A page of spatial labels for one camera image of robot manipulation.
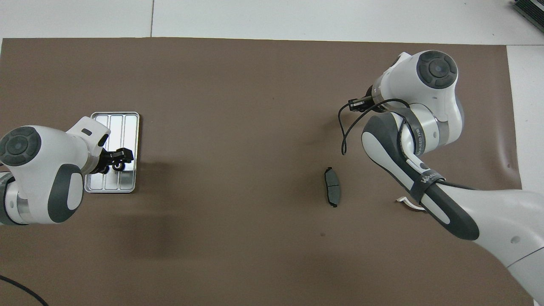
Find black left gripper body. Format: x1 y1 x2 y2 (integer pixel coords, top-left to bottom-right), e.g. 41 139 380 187
88 147 112 175

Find silver metal tray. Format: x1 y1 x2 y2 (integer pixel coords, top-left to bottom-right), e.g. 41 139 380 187
84 112 140 194

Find dark grey brake pad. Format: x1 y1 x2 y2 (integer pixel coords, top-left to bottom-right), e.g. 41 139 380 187
324 166 341 208

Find brown table mat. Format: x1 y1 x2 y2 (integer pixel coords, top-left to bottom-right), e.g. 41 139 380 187
0 37 523 306

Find grey ribbed device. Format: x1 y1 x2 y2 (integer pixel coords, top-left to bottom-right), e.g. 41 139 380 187
511 0 544 32

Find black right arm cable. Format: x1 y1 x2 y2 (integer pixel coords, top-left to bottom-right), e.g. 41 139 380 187
338 99 412 156

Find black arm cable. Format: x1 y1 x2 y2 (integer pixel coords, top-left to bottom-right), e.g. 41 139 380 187
0 275 49 306
338 99 412 156

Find white curved plastic bracket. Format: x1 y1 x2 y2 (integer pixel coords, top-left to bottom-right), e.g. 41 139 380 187
396 195 427 212

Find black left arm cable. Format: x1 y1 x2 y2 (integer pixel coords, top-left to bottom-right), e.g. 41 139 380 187
0 275 49 306

